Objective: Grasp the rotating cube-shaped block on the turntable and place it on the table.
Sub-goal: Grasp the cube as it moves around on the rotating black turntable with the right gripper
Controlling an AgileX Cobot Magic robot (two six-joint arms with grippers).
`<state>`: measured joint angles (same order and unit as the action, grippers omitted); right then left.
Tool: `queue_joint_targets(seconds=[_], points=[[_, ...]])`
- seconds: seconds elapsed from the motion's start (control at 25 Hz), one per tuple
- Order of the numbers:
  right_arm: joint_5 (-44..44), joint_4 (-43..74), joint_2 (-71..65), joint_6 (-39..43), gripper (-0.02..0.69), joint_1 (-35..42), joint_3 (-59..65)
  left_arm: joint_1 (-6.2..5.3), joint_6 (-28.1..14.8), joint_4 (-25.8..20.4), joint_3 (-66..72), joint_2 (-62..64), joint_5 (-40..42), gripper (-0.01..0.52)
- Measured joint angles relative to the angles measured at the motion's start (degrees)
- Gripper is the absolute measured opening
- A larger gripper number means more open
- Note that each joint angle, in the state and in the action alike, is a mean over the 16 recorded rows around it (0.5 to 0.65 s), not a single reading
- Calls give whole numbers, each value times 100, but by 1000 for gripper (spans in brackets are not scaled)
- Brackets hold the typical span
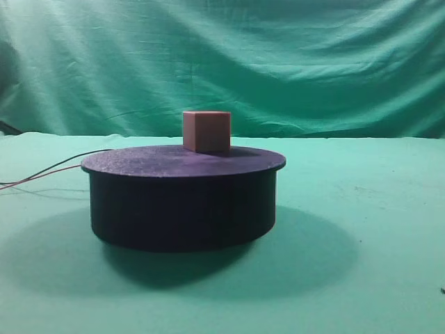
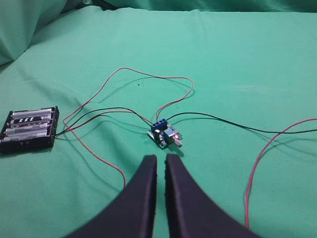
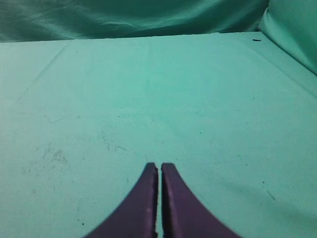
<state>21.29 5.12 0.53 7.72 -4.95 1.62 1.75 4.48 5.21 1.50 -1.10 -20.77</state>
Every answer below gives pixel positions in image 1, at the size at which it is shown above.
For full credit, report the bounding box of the brown cube block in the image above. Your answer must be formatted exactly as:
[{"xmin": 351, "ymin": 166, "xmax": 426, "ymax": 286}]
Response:
[{"xmin": 183, "ymin": 111, "xmax": 231, "ymax": 153}]

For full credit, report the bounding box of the black round turntable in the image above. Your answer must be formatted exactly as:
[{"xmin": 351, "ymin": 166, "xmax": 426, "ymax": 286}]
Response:
[{"xmin": 81, "ymin": 145, "xmax": 286, "ymax": 253}]

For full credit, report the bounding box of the green backdrop cloth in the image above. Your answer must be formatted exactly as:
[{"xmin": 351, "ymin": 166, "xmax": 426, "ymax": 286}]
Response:
[{"xmin": 1, "ymin": 1, "xmax": 444, "ymax": 138}]

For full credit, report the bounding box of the green table cloth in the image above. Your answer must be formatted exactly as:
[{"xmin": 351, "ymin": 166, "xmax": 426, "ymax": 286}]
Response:
[{"xmin": 1, "ymin": 133, "xmax": 444, "ymax": 333}]

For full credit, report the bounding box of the black motor wire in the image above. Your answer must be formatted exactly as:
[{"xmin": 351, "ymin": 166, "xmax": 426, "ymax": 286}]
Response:
[{"xmin": 0, "ymin": 149, "xmax": 114, "ymax": 185}]

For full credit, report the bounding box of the red motor wire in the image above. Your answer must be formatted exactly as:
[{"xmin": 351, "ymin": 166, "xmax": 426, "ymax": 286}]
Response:
[{"xmin": 0, "ymin": 165, "xmax": 83, "ymax": 191}]

